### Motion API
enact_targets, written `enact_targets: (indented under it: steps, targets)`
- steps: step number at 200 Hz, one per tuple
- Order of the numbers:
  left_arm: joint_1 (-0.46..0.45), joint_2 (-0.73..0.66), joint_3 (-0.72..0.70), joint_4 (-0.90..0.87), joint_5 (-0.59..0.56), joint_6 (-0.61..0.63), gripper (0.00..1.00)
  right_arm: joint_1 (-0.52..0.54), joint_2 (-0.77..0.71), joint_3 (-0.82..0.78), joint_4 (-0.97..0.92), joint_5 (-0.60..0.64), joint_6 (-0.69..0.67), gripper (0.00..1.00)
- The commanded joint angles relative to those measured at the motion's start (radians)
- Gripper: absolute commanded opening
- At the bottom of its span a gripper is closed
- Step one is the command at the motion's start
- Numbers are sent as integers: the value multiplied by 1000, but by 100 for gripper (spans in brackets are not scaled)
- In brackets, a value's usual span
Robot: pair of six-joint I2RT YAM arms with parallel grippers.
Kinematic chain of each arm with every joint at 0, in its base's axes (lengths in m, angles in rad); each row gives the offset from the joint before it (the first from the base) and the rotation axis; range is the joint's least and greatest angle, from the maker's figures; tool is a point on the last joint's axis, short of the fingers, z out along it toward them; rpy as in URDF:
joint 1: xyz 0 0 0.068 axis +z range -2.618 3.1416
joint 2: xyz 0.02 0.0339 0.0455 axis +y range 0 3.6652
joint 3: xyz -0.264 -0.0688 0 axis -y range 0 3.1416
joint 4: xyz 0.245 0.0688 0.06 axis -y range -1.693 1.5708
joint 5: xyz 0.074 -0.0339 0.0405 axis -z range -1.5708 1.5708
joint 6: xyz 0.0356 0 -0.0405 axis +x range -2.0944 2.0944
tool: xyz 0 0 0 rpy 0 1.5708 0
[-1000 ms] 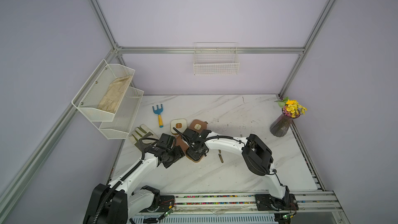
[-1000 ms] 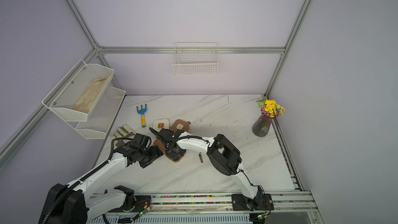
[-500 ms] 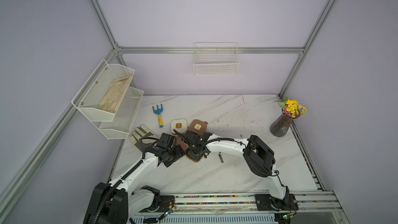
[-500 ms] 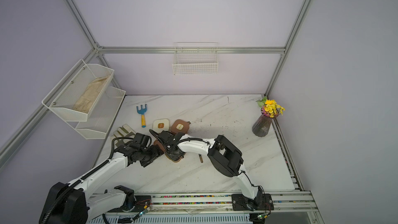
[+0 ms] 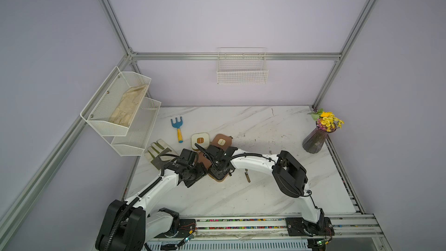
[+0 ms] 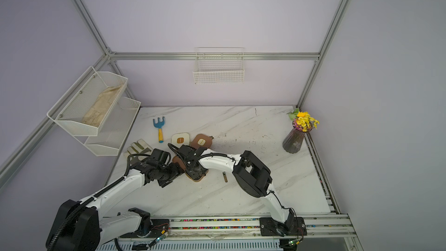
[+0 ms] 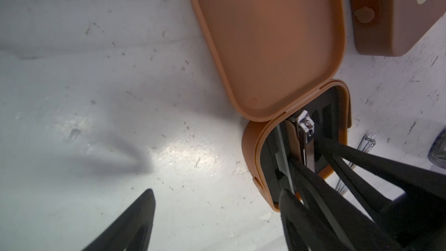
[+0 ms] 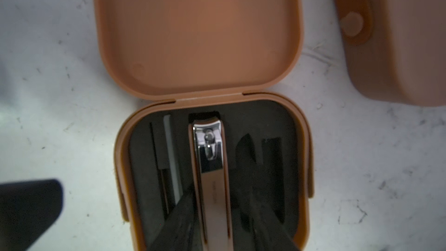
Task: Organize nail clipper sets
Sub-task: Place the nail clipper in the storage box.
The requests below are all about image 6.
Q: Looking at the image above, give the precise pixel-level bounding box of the cream nail clipper case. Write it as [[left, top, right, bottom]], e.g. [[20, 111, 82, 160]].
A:
[[171, 132, 190, 148]]

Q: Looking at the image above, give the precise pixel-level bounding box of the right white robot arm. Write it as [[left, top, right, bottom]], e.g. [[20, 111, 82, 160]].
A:
[[168, 143, 296, 236]]

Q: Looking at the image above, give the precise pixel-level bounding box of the white mesh upper shelf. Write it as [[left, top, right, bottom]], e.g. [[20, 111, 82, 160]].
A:
[[46, 66, 128, 137]]

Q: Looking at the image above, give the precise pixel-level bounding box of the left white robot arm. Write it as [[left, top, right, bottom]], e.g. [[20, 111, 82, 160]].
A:
[[45, 149, 184, 251]]

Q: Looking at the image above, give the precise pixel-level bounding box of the blue yellow toy rake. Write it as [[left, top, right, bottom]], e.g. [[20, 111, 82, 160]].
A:
[[153, 117, 165, 143]]

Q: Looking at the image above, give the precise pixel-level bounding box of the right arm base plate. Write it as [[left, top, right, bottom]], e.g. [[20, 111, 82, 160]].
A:
[[259, 217, 307, 237]]

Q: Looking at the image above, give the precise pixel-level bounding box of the white mesh shelf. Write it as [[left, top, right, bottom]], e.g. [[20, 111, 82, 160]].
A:
[[82, 96, 141, 156], [46, 66, 128, 137]]

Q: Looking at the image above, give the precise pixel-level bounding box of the beige cloth glove in shelf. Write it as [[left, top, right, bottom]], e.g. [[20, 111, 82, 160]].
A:
[[82, 85, 123, 127]]

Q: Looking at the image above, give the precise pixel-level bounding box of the aluminium frame rail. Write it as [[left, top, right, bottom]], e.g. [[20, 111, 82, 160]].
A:
[[109, 52, 320, 60]]

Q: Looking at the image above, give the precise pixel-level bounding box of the white wire wall basket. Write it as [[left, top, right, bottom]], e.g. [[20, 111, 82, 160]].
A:
[[193, 47, 245, 84]]

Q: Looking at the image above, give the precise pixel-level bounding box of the white mesh lower shelf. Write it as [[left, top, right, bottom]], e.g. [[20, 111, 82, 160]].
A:
[[82, 96, 141, 156]]

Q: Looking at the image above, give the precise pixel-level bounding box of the brown case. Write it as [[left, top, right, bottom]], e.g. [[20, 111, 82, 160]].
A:
[[172, 156, 209, 182], [190, 134, 213, 149]]

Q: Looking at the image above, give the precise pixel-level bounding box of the dark glass vase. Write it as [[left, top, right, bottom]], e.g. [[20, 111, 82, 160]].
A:
[[282, 129, 305, 154]]

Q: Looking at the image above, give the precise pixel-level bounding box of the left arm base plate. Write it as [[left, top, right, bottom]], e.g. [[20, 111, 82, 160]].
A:
[[120, 218, 170, 238]]

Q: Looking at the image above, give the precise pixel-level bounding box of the yellow flower bouquet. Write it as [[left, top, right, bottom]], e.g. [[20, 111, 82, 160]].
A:
[[288, 108, 320, 132]]

